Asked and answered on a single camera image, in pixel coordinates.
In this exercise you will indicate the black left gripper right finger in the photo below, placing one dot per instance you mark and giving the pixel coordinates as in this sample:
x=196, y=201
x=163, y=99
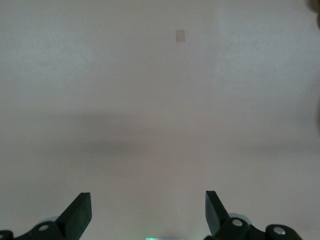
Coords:
x=216, y=217

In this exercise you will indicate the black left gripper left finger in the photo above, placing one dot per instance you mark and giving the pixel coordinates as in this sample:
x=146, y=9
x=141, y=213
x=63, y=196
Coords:
x=75, y=220

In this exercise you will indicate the small brown tape patch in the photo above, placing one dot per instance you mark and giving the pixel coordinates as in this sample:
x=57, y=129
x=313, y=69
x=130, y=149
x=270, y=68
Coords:
x=180, y=35

